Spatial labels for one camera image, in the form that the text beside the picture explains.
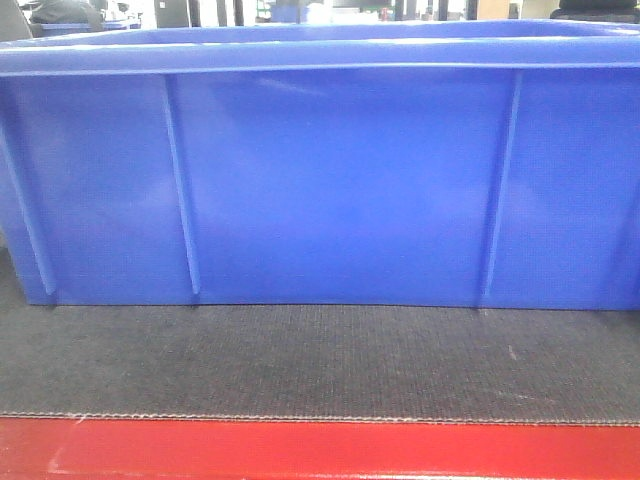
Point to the large blue plastic bin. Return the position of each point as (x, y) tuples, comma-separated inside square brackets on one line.
[(490, 164)]

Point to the black conveyor belt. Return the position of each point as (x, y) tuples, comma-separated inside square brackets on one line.
[(334, 363)]

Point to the red conveyor frame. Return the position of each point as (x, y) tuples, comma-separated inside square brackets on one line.
[(181, 449)]

